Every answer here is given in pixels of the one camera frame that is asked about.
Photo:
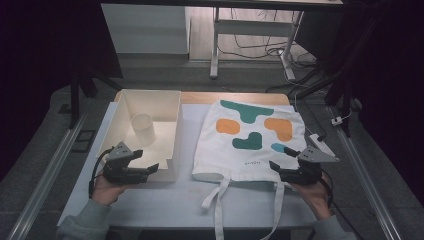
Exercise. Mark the white plastic bin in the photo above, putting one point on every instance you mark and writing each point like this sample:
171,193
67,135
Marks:
156,106

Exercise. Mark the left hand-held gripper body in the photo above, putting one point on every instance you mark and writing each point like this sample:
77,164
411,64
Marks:
118,173

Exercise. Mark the white cup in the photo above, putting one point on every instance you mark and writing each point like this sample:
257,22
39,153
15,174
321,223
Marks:
144,128

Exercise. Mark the white desk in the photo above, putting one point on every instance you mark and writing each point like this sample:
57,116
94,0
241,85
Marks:
214,50

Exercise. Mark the small white adapter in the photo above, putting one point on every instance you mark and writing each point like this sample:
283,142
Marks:
336,121

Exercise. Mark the black metal stand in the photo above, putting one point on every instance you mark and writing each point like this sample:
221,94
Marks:
75,100
343,90

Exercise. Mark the person's right hand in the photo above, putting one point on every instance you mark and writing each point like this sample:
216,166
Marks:
316,198

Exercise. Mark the white cabinet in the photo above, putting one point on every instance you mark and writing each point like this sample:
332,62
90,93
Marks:
146,30

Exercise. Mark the person's left hand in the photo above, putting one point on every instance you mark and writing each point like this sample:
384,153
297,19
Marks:
106,193

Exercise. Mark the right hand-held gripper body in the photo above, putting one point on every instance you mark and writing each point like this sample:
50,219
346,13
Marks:
305,175

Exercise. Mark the white tote bag coloured shapes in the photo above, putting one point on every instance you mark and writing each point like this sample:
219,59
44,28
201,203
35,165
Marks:
253,156

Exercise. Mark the white power strip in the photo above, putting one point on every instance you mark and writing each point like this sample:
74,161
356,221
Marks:
318,141

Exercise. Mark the white table mat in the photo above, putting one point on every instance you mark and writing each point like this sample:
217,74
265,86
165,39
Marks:
166,200

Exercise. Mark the black floor plate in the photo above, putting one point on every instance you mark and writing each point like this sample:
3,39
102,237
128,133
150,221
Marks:
85,140

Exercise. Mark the aluminium floor rail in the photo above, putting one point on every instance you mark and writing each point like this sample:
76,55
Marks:
370,186
43,176

